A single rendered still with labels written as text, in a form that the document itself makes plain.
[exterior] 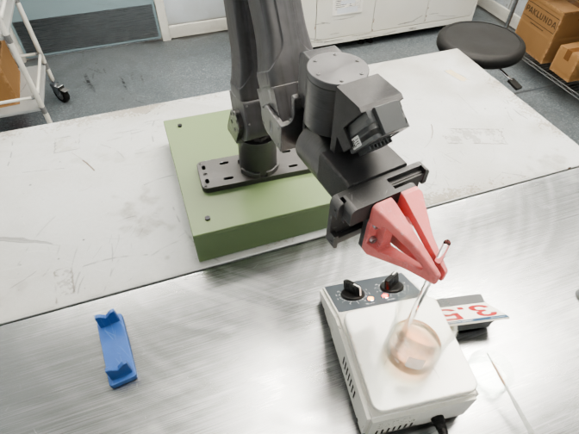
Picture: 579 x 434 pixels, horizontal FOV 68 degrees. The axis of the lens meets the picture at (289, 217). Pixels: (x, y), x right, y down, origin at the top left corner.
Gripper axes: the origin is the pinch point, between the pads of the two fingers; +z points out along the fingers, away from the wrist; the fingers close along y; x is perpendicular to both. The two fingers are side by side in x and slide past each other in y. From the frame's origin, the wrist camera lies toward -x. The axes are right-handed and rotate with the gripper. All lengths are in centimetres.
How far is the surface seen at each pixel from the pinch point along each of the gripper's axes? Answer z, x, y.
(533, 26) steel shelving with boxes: -143, 92, 231
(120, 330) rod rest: -22.0, 24.4, -28.2
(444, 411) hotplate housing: 7.4, 19.9, 1.9
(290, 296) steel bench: -16.1, 25.4, -4.8
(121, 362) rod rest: -17.4, 24.3, -29.2
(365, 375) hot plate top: 0.8, 16.0, -4.9
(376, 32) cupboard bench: -212, 113, 170
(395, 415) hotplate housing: 5.4, 18.1, -3.9
